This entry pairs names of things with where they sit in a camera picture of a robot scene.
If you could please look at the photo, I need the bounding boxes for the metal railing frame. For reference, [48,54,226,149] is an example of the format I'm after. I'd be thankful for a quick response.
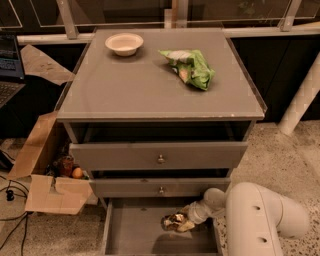
[0,0,320,46]

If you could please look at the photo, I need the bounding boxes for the white diagonal pole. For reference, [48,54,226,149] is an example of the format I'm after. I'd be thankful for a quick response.
[278,53,320,135]

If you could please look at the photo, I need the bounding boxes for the green chip bag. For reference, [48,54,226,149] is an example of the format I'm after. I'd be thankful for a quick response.
[159,50,215,91]

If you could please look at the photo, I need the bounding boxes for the orange fruit in box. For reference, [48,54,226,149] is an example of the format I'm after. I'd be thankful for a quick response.
[72,167,84,179]

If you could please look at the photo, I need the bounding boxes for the white paper bowl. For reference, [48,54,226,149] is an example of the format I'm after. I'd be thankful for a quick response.
[105,33,144,57]

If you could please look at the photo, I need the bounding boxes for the grey middle drawer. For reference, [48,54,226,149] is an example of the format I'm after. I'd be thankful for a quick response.
[90,178,230,198]

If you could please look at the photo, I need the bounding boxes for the grey drawer cabinet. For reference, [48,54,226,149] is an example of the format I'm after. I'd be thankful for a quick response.
[55,27,268,208]

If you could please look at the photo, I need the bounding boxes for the open cardboard box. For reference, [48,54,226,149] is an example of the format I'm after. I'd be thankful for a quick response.
[7,111,93,215]

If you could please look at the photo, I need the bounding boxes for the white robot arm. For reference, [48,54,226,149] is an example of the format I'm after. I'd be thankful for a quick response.
[177,182,309,256]

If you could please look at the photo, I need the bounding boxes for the orange soda can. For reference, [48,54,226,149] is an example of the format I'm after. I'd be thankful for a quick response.
[161,213,187,232]

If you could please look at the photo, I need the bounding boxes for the black floor cables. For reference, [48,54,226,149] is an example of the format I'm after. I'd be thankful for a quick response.
[0,149,34,256]

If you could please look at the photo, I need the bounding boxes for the grey bottom drawer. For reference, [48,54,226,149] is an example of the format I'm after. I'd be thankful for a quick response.
[101,197,222,256]

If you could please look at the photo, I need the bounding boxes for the black laptop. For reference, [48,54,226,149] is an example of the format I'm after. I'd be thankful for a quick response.
[0,32,25,108]

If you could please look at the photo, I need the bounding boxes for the grey top drawer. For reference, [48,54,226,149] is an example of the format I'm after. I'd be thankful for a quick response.
[70,142,248,171]

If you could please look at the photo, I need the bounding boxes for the grey drawer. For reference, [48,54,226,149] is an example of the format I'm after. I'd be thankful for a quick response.
[101,197,222,256]
[90,178,230,198]
[70,142,248,171]

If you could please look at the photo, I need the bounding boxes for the dark red jar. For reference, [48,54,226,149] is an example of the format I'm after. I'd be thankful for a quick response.
[60,156,74,177]

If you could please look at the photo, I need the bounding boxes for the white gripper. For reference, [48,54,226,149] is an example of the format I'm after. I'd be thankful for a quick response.
[176,200,212,232]

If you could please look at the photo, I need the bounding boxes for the brown cardboard sheet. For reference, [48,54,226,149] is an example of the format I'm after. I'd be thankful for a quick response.
[21,45,75,86]

